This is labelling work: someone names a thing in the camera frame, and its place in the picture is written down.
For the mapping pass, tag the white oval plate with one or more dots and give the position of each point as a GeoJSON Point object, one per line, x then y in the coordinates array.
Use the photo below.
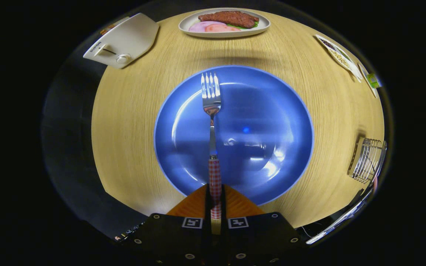
{"type": "Point", "coordinates": [261, 26]}

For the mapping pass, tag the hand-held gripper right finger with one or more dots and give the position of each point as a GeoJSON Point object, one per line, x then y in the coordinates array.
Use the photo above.
{"type": "Point", "coordinates": [223, 207]}

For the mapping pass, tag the brown meat slice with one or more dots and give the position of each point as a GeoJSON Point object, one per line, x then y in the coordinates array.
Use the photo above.
{"type": "Point", "coordinates": [231, 18]}

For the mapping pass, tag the blue plate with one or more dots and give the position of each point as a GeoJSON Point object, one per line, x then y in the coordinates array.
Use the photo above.
{"type": "Point", "coordinates": [264, 122]}

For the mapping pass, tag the white toaster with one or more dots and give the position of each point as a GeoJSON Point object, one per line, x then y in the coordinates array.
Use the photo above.
{"type": "Point", "coordinates": [131, 37]}

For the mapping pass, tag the pale pink ham slice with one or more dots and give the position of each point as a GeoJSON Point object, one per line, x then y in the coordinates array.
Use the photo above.
{"type": "Point", "coordinates": [198, 26]}

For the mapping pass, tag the white divided tray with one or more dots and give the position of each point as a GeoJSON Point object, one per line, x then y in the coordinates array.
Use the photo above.
{"type": "Point", "coordinates": [353, 68]}

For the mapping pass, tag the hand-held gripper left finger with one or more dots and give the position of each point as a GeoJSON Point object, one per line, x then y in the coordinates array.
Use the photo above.
{"type": "Point", "coordinates": [208, 207]}

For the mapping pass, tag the pile of brown beans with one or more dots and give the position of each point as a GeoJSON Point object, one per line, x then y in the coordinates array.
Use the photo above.
{"type": "Point", "coordinates": [327, 43]}

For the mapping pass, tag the green metal can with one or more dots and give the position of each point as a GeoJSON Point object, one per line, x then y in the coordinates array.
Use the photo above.
{"type": "Point", "coordinates": [372, 79]}

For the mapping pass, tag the toasted bread slice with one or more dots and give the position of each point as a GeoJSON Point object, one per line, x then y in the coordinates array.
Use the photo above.
{"type": "Point", "coordinates": [105, 31]}

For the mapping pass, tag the salmon pink ham slice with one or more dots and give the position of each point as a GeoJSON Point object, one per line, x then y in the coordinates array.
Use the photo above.
{"type": "Point", "coordinates": [222, 28]}

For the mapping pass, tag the small white rectangular dish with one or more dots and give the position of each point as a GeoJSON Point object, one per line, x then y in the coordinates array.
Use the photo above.
{"type": "Point", "coordinates": [362, 72]}

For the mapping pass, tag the green lettuce leaf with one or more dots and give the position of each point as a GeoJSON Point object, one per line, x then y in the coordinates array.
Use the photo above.
{"type": "Point", "coordinates": [239, 27]}

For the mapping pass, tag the pile of yellow soybeans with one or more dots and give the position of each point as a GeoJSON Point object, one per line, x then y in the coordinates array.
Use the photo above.
{"type": "Point", "coordinates": [340, 59]}

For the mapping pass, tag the metal cutlery basket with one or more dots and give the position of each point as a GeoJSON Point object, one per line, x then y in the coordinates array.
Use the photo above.
{"type": "Point", "coordinates": [364, 162]}

